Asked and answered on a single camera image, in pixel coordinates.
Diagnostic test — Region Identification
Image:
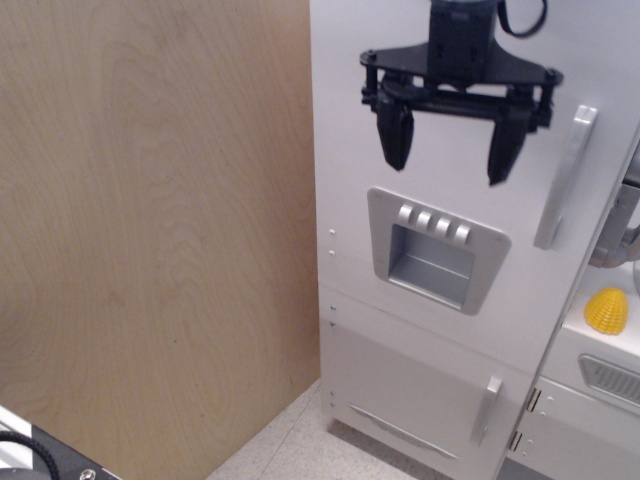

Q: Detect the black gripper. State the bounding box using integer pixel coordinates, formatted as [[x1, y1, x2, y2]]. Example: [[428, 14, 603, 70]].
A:
[[360, 1, 563, 186]]

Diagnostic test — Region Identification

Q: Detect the white fridge door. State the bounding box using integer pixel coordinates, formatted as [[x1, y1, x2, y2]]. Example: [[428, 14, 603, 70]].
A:
[[310, 1, 639, 373], [321, 322, 531, 479]]

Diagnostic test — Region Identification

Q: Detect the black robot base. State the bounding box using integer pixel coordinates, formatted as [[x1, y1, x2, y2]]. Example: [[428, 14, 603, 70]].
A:
[[1, 406, 120, 480]]

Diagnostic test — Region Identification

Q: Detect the white toy fridge cabinet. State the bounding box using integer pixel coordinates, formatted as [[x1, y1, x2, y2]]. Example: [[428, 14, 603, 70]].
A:
[[320, 288, 639, 479]]

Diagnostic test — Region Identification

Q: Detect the silver ice dispenser panel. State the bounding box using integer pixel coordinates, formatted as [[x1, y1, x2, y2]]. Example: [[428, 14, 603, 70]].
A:
[[367, 187, 511, 316]]

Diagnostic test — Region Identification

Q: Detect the yellow toy corn piece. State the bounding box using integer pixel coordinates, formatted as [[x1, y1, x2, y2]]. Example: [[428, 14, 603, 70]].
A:
[[584, 287, 628, 335]]

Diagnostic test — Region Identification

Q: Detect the grey oven vent panel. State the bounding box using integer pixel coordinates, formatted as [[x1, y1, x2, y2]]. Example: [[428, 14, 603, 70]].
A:
[[578, 354, 639, 405]]

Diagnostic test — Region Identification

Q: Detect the white toy kitchen counter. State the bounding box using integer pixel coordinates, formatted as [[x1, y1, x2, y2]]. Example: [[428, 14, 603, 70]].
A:
[[499, 259, 640, 480]]

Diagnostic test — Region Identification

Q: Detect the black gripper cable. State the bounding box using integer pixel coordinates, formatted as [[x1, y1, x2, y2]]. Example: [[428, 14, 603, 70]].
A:
[[496, 0, 548, 38]]

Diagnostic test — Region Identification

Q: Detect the silver upper door handle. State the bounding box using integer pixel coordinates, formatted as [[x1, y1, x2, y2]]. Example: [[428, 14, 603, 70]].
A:
[[533, 105, 598, 250]]

